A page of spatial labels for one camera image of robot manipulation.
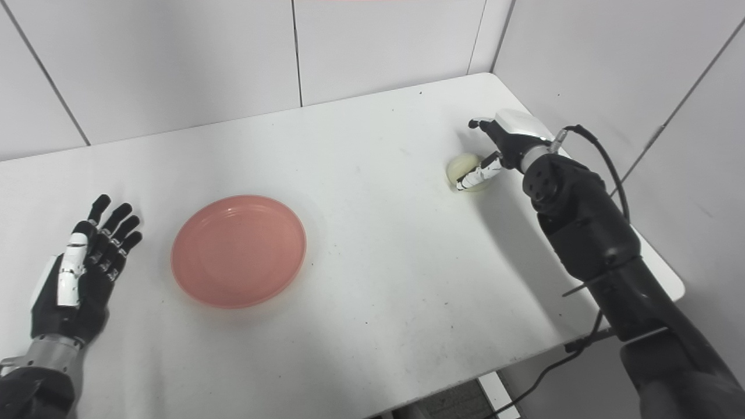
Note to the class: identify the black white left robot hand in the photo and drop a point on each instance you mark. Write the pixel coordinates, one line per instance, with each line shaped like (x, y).
(87, 302)

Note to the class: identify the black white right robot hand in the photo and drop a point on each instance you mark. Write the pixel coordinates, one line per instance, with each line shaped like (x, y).
(518, 137)

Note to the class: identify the cream steamed bun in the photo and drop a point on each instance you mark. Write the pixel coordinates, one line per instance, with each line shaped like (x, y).
(463, 164)

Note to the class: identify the pink round plate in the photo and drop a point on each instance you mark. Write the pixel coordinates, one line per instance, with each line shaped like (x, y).
(238, 251)

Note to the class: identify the white table support frame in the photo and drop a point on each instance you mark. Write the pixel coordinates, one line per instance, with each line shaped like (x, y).
(497, 396)

